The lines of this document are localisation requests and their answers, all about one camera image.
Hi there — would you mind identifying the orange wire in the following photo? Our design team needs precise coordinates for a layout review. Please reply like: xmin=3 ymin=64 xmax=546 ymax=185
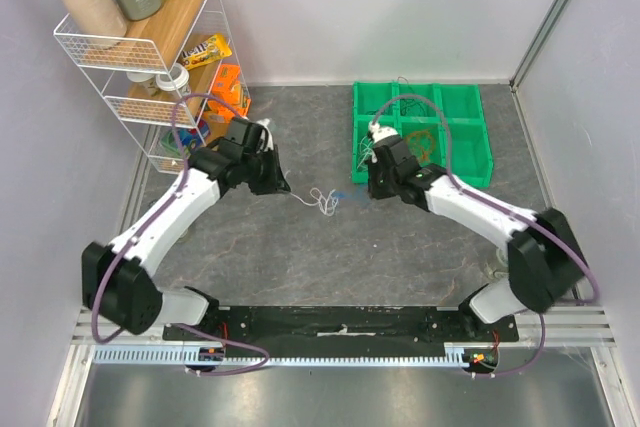
xmin=403 ymin=129 xmax=441 ymax=163

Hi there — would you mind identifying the light blue white wire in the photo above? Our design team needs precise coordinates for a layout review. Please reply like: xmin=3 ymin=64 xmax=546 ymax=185
xmin=287 ymin=186 xmax=371 ymax=218

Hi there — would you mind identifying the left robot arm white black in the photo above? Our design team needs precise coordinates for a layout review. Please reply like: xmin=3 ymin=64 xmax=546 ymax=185
xmin=81 ymin=117 xmax=291 ymax=343

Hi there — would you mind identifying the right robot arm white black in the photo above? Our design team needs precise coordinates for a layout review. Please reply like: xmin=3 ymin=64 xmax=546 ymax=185
xmin=367 ymin=129 xmax=595 ymax=341

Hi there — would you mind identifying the green six-compartment bin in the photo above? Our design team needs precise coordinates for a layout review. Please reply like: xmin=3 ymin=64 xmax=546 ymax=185
xmin=351 ymin=77 xmax=493 ymax=188

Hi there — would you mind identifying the green blue toy car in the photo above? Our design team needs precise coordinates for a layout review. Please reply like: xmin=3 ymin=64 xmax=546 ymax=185
xmin=156 ymin=120 xmax=210 ymax=158

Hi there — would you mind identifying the orange snack box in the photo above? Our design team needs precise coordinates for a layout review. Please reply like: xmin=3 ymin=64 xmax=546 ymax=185
xmin=203 ymin=64 xmax=251 ymax=123

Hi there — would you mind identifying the yellow candy bag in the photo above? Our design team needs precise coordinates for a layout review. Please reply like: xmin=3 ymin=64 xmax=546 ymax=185
xmin=179 ymin=33 xmax=232 ymax=71

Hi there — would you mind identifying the clear glass bottle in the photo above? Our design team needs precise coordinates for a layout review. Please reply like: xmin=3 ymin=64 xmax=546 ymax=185
xmin=484 ymin=249 xmax=508 ymax=280

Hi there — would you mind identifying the beige pump bottle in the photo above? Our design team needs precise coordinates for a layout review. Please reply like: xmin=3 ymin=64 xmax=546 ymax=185
xmin=62 ymin=0 xmax=127 ymax=49

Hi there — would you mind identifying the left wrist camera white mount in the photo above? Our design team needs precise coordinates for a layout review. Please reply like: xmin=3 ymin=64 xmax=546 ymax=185
xmin=257 ymin=118 xmax=274 ymax=152

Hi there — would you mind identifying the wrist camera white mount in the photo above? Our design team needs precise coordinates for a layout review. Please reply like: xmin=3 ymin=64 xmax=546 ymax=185
xmin=367 ymin=120 xmax=399 ymax=148
xmin=257 ymin=118 xmax=274 ymax=152

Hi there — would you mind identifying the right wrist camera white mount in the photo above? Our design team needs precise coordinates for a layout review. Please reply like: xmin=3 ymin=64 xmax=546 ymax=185
xmin=367 ymin=120 xmax=399 ymax=148

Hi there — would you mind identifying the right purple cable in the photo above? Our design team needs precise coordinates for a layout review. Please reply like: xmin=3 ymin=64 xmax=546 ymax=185
xmin=372 ymin=95 xmax=601 ymax=378

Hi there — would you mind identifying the purple cable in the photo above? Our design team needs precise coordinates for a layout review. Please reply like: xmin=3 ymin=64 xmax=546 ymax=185
xmin=372 ymin=95 xmax=601 ymax=378
xmin=89 ymin=93 xmax=271 ymax=377

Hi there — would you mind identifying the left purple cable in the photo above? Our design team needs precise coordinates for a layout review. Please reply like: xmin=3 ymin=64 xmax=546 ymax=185
xmin=89 ymin=93 xmax=271 ymax=377

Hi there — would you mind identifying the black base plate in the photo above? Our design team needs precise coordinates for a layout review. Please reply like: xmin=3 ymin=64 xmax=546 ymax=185
xmin=162 ymin=304 xmax=520 ymax=348

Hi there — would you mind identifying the white wire shelf rack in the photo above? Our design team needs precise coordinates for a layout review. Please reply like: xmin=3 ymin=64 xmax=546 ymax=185
xmin=54 ymin=0 xmax=239 ymax=174

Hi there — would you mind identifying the slotted cable duct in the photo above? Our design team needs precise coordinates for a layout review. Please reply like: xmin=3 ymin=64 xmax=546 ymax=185
xmin=93 ymin=344 xmax=469 ymax=368

